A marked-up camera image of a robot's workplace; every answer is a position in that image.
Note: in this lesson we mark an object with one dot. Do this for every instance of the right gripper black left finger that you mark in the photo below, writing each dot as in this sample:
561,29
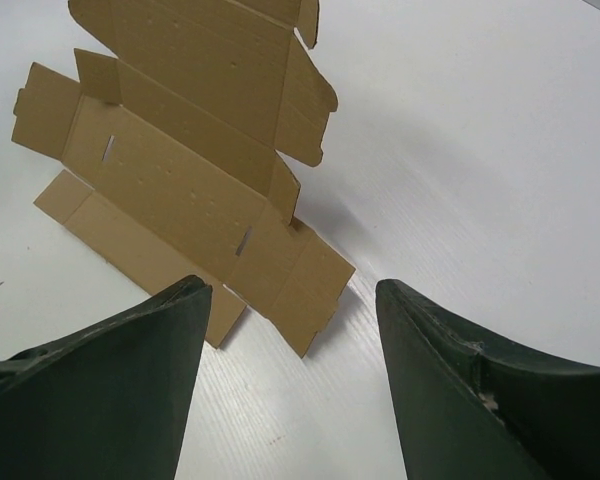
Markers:
110,401

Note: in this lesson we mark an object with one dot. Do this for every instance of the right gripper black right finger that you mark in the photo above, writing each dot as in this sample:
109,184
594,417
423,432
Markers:
472,404

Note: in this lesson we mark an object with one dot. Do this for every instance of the brown cardboard box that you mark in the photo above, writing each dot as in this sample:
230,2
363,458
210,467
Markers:
174,148

